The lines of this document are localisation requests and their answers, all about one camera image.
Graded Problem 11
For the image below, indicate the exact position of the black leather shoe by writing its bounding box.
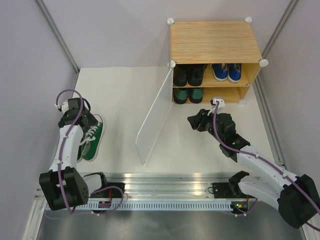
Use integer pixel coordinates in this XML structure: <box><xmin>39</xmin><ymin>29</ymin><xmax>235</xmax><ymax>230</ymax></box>
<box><xmin>173</xmin><ymin>64</ymin><xmax>189</xmax><ymax>87</ymax></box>
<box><xmin>188</xmin><ymin>64</ymin><xmax>208</xmax><ymax>87</ymax></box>

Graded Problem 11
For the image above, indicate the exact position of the green leather shoe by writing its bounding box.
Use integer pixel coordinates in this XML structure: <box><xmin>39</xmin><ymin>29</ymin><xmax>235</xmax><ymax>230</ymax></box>
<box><xmin>173</xmin><ymin>88</ymin><xmax>189</xmax><ymax>105</ymax></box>
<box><xmin>189</xmin><ymin>87</ymin><xmax>204</xmax><ymax>104</ymax></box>

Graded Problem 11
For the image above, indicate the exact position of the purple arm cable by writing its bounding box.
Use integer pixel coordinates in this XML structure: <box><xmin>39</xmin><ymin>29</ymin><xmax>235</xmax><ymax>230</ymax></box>
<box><xmin>212</xmin><ymin>101</ymin><xmax>320</xmax><ymax>231</ymax></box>
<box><xmin>44</xmin><ymin>89</ymin><xmax>125</xmax><ymax>221</ymax></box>

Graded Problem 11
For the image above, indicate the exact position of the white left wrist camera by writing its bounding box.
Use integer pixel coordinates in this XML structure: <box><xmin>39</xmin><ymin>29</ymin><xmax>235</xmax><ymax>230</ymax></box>
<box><xmin>54</xmin><ymin>100</ymin><xmax>69</xmax><ymax>113</ymax></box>

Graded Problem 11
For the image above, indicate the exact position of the blue canvas sneaker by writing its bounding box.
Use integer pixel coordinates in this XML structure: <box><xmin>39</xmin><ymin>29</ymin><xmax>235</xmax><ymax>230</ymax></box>
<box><xmin>228</xmin><ymin>63</ymin><xmax>242</xmax><ymax>83</ymax></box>
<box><xmin>211</xmin><ymin>63</ymin><xmax>228</xmax><ymax>82</ymax></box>

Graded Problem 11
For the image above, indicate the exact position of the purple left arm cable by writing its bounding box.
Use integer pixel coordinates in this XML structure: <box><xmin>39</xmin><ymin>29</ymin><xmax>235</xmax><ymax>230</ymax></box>
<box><xmin>44</xmin><ymin>89</ymin><xmax>125</xmax><ymax>221</ymax></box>

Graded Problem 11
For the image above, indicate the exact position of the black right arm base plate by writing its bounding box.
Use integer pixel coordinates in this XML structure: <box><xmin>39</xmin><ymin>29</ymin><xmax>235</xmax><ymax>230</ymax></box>
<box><xmin>211</xmin><ymin>182</ymin><xmax>235</xmax><ymax>199</ymax></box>

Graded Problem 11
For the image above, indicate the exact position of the green canvas sneaker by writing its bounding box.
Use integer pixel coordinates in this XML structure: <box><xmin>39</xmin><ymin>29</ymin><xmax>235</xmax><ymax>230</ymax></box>
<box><xmin>80</xmin><ymin>114</ymin><xmax>105</xmax><ymax>162</ymax></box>
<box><xmin>76</xmin><ymin>146</ymin><xmax>82</xmax><ymax>163</ymax></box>

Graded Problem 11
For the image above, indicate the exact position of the aluminium mounting rail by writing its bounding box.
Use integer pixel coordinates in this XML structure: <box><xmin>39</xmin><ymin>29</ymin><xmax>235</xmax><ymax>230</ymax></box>
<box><xmin>34</xmin><ymin>159</ymin><xmax>286</xmax><ymax>201</ymax></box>

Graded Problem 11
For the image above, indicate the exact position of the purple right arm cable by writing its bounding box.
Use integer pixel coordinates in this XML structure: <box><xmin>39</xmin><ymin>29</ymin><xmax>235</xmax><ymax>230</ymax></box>
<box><xmin>212</xmin><ymin>101</ymin><xmax>320</xmax><ymax>231</ymax></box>

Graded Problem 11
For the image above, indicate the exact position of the white cabinet door panel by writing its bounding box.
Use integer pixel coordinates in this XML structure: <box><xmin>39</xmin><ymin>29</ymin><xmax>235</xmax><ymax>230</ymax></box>
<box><xmin>135</xmin><ymin>68</ymin><xmax>174</xmax><ymax>165</ymax></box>

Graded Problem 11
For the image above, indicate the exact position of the white slotted cable duct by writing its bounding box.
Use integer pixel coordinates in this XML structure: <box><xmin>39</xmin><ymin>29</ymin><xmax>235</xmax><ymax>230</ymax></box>
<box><xmin>44</xmin><ymin>201</ymin><xmax>232</xmax><ymax>211</ymax></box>

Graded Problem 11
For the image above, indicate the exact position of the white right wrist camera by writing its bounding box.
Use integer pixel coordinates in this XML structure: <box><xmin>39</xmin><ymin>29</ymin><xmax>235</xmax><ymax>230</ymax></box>
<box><xmin>207</xmin><ymin>96</ymin><xmax>226</xmax><ymax>116</ymax></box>

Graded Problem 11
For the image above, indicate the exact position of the wooden shoe cabinet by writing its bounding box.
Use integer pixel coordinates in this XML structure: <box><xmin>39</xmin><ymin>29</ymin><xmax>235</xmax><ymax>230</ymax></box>
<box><xmin>167</xmin><ymin>18</ymin><xmax>269</xmax><ymax>103</ymax></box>

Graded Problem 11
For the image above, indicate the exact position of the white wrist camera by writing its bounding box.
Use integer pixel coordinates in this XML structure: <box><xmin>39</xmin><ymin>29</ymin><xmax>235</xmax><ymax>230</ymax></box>
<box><xmin>54</xmin><ymin>100</ymin><xmax>69</xmax><ymax>113</ymax></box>
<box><xmin>207</xmin><ymin>96</ymin><xmax>226</xmax><ymax>116</ymax></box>

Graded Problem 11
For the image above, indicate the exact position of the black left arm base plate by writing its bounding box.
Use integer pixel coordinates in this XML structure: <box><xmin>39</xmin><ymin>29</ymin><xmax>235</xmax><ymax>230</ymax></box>
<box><xmin>90</xmin><ymin>182</ymin><xmax>126</xmax><ymax>200</ymax></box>

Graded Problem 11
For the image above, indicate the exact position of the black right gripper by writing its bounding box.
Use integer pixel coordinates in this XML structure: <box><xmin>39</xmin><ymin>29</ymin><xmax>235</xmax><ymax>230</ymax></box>
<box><xmin>187</xmin><ymin>108</ymin><xmax>224</xmax><ymax>143</ymax></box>

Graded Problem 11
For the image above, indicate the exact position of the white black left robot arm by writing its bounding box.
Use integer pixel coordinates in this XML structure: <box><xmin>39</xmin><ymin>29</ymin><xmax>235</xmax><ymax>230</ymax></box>
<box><xmin>39</xmin><ymin>97</ymin><xmax>105</xmax><ymax>211</ymax></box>

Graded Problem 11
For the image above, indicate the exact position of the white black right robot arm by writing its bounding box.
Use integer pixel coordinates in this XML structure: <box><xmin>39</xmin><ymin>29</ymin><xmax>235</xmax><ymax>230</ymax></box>
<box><xmin>187</xmin><ymin>109</ymin><xmax>320</xmax><ymax>229</ymax></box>

